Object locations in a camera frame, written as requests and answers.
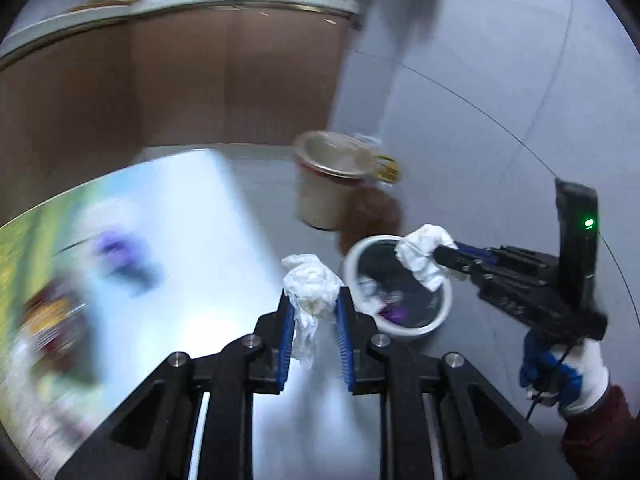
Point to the purple crumpled paper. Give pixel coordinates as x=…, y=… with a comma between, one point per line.
x=120, y=252

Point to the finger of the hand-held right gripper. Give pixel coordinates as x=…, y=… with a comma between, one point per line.
x=475, y=250
x=450, y=258

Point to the person's right hand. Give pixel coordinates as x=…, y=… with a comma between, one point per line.
x=575, y=375

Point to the brown kitchen cabinets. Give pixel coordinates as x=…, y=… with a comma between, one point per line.
x=200, y=75

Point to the purple plastic lid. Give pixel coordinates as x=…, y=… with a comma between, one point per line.
x=394, y=314

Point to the white tissue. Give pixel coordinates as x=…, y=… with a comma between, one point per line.
x=310, y=285
x=422, y=255

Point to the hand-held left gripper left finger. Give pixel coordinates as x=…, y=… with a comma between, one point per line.
x=286, y=340

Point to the white trash bin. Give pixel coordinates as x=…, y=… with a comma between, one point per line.
x=380, y=265

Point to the yellow oil bottle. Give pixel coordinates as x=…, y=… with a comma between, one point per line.
x=387, y=167

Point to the person's right forearm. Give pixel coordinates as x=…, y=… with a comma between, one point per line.
x=600, y=435

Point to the landscape print table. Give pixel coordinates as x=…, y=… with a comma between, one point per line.
x=190, y=240

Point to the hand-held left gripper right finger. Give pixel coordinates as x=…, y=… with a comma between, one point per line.
x=345, y=345

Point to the red snack wrapper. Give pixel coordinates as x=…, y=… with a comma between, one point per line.
x=50, y=320

